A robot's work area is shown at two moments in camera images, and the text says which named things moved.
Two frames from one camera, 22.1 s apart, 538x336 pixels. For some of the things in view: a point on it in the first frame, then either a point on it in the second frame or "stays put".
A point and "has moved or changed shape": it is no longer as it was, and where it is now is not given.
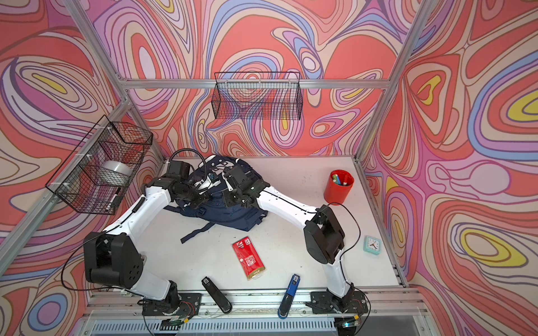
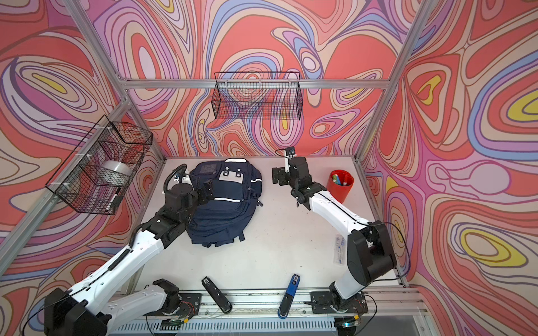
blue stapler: [283, 310] stays put
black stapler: [223, 303] stays put
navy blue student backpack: [221, 208] has moved or changed shape
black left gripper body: [191, 192] → [196, 199]
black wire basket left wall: [97, 177] stays put
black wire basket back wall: [258, 95] stays put
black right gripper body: [235, 194] → [284, 178]
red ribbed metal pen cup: [338, 186] stays put
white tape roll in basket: [115, 173] stays put
